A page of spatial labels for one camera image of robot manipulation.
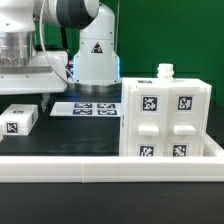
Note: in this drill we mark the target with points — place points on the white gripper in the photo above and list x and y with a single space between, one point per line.
36 77

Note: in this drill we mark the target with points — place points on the white cabinet top block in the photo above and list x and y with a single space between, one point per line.
19 119

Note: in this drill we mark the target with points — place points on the white cabinet body box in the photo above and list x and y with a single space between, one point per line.
164 79

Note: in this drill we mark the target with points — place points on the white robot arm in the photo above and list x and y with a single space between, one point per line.
47 46

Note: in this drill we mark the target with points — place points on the white marker base plate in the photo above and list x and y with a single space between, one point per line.
85 109

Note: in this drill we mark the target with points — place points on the white L-shaped obstacle wall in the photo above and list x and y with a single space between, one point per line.
208 168

